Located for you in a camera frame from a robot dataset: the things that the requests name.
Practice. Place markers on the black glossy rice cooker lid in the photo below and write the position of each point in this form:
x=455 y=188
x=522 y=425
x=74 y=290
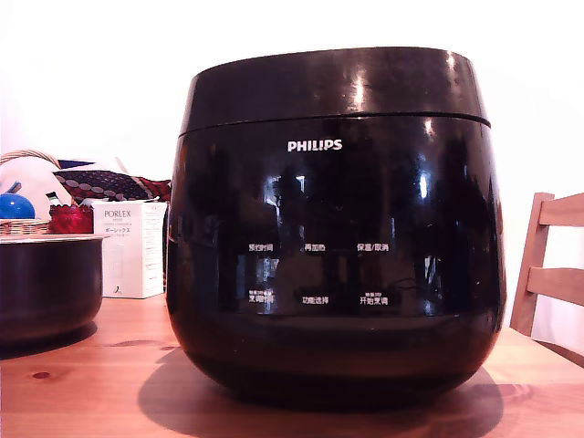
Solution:
x=328 y=86

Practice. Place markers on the black Philips rice cooker body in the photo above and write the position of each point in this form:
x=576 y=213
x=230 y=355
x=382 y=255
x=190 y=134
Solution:
x=337 y=274

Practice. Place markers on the white Porlex cardboard box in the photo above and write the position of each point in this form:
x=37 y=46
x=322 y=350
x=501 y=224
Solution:
x=130 y=255

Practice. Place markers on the dark patterned dotted cloth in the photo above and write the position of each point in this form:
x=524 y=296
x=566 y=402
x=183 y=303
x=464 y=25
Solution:
x=100 y=184

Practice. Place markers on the red glass jar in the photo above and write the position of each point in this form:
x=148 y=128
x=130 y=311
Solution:
x=70 y=221

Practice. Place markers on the wooden slat-back chair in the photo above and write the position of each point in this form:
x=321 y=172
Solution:
x=536 y=274

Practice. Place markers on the black inner cooking pot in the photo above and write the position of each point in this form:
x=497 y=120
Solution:
x=45 y=283

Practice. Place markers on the white cloth bundle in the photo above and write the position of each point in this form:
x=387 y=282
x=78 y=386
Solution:
x=32 y=175

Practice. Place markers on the blue round ball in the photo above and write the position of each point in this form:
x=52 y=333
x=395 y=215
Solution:
x=16 y=206

